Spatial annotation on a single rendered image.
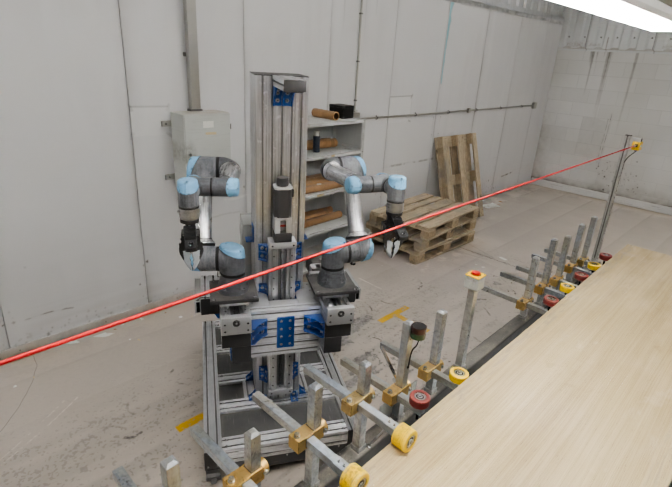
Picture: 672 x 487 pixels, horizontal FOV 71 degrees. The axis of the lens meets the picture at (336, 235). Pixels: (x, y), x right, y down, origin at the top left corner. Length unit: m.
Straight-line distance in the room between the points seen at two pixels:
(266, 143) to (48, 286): 2.23
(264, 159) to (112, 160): 1.77
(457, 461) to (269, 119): 1.59
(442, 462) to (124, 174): 3.01
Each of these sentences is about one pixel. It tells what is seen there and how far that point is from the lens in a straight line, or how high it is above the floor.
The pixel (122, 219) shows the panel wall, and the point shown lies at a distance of 3.97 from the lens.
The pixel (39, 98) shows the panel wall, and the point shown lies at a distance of 3.65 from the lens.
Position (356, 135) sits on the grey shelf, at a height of 1.38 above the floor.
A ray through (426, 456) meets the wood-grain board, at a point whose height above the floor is 0.90.
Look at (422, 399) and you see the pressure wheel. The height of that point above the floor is 0.90.
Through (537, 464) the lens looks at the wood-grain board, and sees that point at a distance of 1.86.
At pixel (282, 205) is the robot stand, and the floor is 1.44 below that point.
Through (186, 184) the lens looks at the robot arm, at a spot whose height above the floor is 1.66.
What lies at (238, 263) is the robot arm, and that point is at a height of 1.20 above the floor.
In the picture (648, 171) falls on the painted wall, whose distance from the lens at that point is 9.29.
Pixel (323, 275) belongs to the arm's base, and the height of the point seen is 1.10.
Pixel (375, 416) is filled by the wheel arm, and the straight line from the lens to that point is 1.77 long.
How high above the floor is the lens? 2.14
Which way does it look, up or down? 21 degrees down
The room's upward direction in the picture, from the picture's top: 3 degrees clockwise
